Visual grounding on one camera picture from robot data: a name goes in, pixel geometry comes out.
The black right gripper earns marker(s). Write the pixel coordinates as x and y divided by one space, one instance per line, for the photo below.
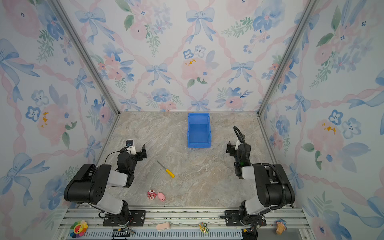
231 149

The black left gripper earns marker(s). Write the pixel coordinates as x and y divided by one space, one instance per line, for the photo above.
139 154

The yellow handled screwdriver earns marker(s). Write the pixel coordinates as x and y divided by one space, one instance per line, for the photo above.
167 170

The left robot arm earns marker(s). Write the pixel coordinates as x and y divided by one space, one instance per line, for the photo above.
90 183

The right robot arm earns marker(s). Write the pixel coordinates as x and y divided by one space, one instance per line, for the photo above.
273 188

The blue plastic bin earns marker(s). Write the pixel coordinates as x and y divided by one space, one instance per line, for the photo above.
199 133

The pink toy figure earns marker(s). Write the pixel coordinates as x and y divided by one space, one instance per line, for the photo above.
151 194

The pink pig toy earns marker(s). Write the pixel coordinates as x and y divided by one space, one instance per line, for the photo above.
161 197

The pink eraser block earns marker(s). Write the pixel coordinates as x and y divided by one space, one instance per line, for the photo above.
163 226

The green yellow small toy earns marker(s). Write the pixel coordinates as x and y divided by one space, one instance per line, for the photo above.
203 228

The tan doll toy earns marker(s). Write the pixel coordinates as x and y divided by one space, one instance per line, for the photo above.
281 226

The colourful flower toy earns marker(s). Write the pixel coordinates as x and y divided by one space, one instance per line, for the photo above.
78 229

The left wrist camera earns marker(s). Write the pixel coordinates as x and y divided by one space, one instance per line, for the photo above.
130 147

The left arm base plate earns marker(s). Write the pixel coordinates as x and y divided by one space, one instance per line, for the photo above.
133 218

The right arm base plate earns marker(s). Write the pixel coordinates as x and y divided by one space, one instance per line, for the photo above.
238 219

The aluminium rail frame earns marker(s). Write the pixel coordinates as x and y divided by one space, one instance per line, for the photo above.
185 225

